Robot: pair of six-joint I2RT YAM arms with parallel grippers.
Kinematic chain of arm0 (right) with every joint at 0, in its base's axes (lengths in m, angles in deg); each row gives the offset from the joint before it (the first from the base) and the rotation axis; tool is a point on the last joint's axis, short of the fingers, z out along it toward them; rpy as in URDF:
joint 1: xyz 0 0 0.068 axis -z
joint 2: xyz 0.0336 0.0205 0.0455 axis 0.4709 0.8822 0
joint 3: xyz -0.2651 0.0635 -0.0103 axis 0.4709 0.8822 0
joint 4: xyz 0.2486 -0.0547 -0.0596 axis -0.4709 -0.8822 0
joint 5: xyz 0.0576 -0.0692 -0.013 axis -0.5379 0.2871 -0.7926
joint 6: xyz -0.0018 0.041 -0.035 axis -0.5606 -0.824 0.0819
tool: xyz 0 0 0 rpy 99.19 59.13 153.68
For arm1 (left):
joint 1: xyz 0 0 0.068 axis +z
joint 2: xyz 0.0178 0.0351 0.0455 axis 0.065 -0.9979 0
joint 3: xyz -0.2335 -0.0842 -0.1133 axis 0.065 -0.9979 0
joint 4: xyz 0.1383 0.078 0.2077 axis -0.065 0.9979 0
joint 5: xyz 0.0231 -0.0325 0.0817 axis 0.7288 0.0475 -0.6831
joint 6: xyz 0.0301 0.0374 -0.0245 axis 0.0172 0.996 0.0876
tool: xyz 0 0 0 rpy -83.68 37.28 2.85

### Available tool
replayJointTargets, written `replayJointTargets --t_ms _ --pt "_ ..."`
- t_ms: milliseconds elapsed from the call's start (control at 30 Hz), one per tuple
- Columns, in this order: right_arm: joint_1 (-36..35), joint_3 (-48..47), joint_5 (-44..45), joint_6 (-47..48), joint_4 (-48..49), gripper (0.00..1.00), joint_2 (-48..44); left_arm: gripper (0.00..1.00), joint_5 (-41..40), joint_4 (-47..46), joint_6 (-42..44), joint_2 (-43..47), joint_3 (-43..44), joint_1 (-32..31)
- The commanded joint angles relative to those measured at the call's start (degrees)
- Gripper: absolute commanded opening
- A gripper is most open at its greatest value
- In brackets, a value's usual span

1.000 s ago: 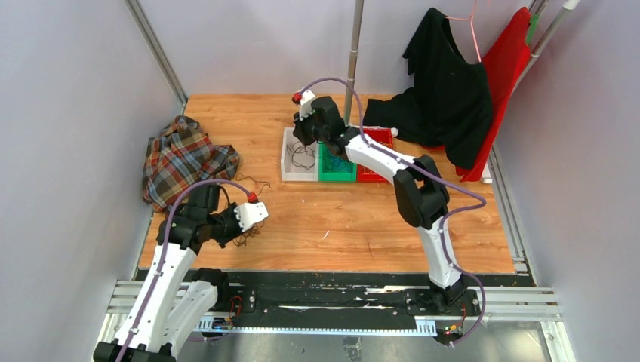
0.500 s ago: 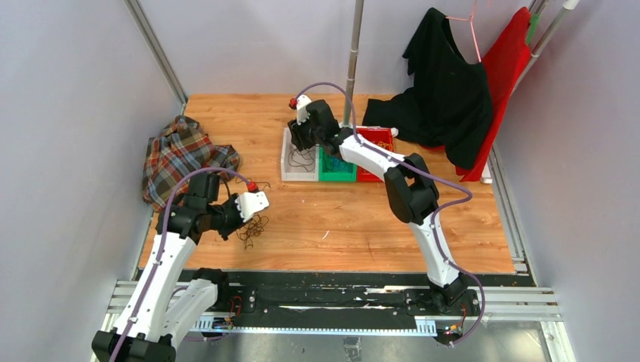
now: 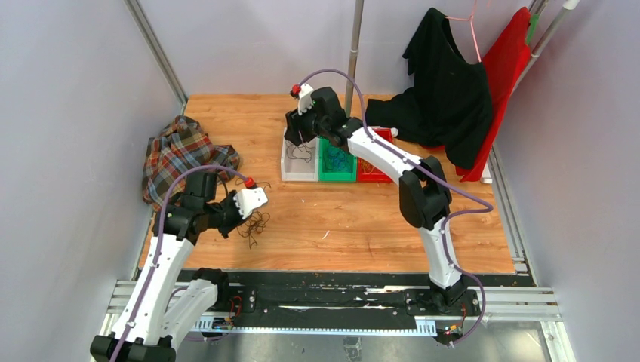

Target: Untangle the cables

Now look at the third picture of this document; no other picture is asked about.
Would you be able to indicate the white plastic bin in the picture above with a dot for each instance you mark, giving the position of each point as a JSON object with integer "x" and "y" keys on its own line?
{"x": 299, "y": 163}

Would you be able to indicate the pink clothes hanger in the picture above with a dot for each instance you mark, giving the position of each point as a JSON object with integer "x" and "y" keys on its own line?
{"x": 470, "y": 21}

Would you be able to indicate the metal stand pole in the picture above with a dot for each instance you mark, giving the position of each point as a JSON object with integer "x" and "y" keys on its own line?
{"x": 353, "y": 53}

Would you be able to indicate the red plastic bin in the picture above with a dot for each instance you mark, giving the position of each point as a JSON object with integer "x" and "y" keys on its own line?
{"x": 365, "y": 171}

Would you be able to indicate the black t-shirt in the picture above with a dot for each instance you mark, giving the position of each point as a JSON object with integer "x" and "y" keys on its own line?
{"x": 449, "y": 104}

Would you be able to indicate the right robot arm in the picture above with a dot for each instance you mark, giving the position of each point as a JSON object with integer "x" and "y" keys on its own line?
{"x": 424, "y": 203}

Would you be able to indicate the green plastic bin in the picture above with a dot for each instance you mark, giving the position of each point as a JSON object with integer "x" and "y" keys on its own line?
{"x": 335, "y": 165}

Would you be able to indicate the aluminium frame rail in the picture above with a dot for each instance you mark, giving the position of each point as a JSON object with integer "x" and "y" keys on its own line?
{"x": 509, "y": 304}

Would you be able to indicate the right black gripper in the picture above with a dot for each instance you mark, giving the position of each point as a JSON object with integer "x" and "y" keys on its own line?
{"x": 296, "y": 127}

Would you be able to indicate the white garment rack pole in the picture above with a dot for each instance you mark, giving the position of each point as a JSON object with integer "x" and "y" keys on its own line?
{"x": 538, "y": 7}

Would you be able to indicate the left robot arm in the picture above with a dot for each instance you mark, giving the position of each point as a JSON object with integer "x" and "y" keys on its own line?
{"x": 151, "y": 328}

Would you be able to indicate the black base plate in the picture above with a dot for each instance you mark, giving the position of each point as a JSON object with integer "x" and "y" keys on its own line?
{"x": 335, "y": 300}

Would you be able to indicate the plaid flannel shirt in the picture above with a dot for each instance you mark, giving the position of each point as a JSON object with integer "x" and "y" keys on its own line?
{"x": 180, "y": 146}

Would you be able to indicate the red garment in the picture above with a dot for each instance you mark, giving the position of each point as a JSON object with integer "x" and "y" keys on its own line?
{"x": 504, "y": 62}

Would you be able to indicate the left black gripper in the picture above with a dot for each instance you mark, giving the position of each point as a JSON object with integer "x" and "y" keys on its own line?
{"x": 226, "y": 230}

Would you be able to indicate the green clothes hanger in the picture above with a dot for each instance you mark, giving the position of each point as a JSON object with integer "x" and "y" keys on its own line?
{"x": 531, "y": 28}

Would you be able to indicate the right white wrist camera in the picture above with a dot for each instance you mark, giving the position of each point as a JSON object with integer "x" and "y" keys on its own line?
{"x": 303, "y": 93}

